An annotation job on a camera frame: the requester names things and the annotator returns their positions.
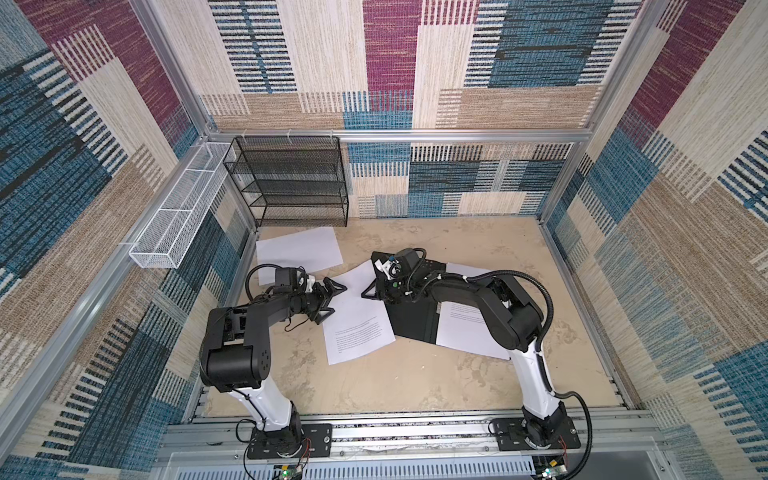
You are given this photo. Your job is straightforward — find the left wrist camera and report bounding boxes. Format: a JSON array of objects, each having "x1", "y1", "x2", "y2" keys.
[{"x1": 294, "y1": 267, "x2": 316, "y2": 293}]

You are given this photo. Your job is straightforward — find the white wire mesh basket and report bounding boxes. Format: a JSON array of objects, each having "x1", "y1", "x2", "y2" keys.
[{"x1": 129, "y1": 142, "x2": 229, "y2": 269}]

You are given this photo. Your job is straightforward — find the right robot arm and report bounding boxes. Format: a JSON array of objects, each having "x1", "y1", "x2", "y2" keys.
[{"x1": 361, "y1": 248, "x2": 567, "y2": 449}]

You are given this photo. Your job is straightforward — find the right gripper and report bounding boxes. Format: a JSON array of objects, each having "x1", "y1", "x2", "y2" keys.
[{"x1": 361, "y1": 275, "x2": 413, "y2": 304}]

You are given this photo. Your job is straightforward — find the black wire mesh shelf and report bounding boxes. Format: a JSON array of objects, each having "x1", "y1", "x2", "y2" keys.
[{"x1": 223, "y1": 136, "x2": 349, "y2": 228}]

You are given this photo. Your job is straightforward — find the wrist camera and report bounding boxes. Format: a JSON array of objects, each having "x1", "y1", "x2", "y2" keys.
[
  {"x1": 294, "y1": 267, "x2": 316, "y2": 293},
  {"x1": 383, "y1": 255, "x2": 407, "y2": 280}
]

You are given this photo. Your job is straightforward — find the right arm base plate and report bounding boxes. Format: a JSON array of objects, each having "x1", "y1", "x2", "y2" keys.
[{"x1": 488, "y1": 416, "x2": 586, "y2": 451}]

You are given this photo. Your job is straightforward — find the white paper sheet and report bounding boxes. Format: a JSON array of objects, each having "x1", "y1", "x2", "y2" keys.
[{"x1": 322, "y1": 261, "x2": 395, "y2": 365}]

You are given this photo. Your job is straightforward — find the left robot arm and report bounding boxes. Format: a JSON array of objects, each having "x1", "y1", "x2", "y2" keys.
[{"x1": 199, "y1": 263, "x2": 347, "y2": 457}]

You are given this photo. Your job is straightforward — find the orange black file folder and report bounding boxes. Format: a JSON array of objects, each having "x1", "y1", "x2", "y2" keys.
[{"x1": 362, "y1": 249, "x2": 441, "y2": 345}]

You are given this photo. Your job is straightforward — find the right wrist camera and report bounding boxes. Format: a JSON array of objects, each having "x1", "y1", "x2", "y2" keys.
[{"x1": 383, "y1": 255, "x2": 407, "y2": 280}]

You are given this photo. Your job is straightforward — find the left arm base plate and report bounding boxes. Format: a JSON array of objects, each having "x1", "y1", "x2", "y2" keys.
[{"x1": 245, "y1": 423, "x2": 333, "y2": 460}]

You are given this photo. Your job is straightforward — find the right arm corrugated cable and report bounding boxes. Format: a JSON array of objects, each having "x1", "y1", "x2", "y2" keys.
[{"x1": 407, "y1": 247, "x2": 595, "y2": 480}]

